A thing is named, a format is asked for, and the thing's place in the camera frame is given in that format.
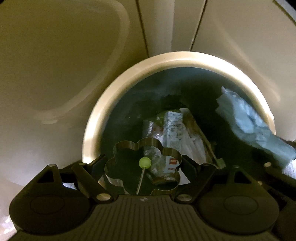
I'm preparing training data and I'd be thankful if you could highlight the flower shaped metal egg ring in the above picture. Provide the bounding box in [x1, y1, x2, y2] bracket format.
[103, 136, 183, 196]

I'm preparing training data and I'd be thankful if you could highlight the blue patterned wrapper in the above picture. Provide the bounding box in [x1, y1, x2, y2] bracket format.
[216, 87, 295, 168]

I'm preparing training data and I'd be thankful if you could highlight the cream round trash bin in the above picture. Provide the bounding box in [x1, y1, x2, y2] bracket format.
[82, 52, 275, 163]

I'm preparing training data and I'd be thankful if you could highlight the blue trash bag liner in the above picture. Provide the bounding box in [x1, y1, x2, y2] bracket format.
[99, 67, 266, 168]

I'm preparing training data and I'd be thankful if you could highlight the white paper receipt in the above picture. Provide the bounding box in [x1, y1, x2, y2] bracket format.
[164, 156, 190, 185]

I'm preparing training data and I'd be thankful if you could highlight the clear plastic wrapper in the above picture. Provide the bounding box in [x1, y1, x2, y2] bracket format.
[142, 108, 210, 185]

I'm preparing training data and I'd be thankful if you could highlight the left beige cabinet door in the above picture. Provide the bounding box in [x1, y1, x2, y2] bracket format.
[0, 0, 149, 163]

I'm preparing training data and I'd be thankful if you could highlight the beige cabinet door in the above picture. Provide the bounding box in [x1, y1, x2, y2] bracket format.
[193, 1, 295, 140]
[0, 0, 149, 163]

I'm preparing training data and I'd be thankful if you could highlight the right beige cabinet door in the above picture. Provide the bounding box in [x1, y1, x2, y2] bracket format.
[193, 1, 295, 140]

